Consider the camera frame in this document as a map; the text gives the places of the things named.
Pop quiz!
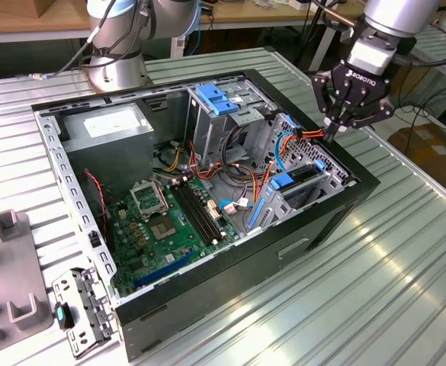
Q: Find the black latch with blue tab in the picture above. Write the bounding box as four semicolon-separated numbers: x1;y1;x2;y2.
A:
53;300;75;329

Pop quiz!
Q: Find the metal expansion card retainer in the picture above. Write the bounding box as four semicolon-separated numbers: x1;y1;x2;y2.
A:
50;266;117;359

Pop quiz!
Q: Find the grey parts rack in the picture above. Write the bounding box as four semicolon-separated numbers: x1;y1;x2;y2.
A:
0;208;56;355

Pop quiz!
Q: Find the black case fan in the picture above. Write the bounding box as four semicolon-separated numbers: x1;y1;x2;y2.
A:
82;169;115;252

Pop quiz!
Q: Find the red yellow power wire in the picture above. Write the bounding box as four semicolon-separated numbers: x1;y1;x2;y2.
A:
251;127;327;209

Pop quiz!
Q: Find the black tripod stand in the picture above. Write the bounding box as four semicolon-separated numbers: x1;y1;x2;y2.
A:
294;0;329;73

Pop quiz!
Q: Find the blue plastic drive latch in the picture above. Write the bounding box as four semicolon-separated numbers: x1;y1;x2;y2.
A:
194;84;239;117

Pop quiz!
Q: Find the thick black cable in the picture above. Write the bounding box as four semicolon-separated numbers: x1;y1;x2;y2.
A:
222;124;256;163

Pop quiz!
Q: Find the metal socket cover frame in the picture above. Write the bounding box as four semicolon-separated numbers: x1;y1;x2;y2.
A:
130;179;169;219

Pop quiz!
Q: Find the green motherboard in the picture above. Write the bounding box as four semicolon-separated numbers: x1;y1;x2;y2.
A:
106;177;242;298

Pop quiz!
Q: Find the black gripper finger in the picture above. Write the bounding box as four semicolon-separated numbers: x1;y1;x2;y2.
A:
312;72;337;143
331;101;396;143

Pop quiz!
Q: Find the orange red wire harness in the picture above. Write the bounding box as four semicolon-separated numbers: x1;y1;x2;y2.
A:
187;140;269;199

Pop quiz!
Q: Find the black RAM slot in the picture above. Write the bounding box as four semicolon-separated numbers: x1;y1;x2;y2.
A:
180;181;223;241
168;183;213;247

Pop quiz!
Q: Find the hard disk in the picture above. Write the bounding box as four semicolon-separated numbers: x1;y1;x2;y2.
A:
247;159;326;230

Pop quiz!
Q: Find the brown cardboard box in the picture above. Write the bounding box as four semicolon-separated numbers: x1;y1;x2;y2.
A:
388;124;446;191

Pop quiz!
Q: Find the wooden desk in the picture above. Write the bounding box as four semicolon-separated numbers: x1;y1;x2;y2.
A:
0;0;433;73

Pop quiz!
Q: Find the yellow black power wire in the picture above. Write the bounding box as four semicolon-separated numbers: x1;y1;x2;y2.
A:
153;140;184;175

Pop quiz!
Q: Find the red black fan wire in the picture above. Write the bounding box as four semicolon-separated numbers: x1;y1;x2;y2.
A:
83;170;109;233

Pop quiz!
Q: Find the black open PC case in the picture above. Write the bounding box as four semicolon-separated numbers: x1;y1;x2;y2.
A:
30;68;382;363

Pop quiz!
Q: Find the blue SATA wire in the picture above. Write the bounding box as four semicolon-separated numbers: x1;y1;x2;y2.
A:
218;113;300;210

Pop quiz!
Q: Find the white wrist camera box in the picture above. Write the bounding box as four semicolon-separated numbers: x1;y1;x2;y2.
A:
346;37;396;77

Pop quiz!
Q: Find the grey perforated disk bay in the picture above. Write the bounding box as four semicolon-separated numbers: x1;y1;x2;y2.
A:
241;112;357;236

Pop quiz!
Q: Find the grey metal drive cage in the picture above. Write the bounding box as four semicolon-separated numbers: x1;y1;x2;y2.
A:
184;78;277;169

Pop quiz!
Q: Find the CPU socket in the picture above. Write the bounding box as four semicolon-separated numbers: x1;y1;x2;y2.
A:
148;216;181;244

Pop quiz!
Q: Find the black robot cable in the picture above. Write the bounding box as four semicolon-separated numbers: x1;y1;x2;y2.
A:
16;0;151;83

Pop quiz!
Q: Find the grey power supply unit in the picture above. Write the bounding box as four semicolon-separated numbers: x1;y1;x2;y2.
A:
60;102;156;191

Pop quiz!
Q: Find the blue expansion slot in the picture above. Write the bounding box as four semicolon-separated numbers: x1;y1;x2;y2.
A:
133;251;197;291

